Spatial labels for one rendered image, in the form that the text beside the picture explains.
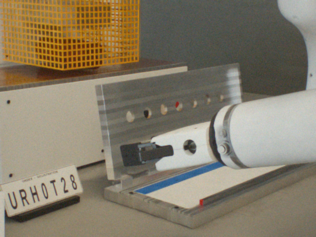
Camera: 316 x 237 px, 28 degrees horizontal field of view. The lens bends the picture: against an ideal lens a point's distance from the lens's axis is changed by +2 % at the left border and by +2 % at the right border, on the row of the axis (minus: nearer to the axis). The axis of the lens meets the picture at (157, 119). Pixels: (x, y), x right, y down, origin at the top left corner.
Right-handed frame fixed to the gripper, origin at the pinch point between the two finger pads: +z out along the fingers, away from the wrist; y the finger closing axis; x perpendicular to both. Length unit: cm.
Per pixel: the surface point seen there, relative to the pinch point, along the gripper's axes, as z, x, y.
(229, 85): 20, 7, 51
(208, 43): 159, 33, 232
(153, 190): 15.3, -9.0, 14.8
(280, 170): 4.6, -12.1, 40.1
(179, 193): 11.0, -10.4, 16.9
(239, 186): 4.3, -11.7, 25.9
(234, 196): 3.1, -12.8, 22.3
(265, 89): 130, 0, 235
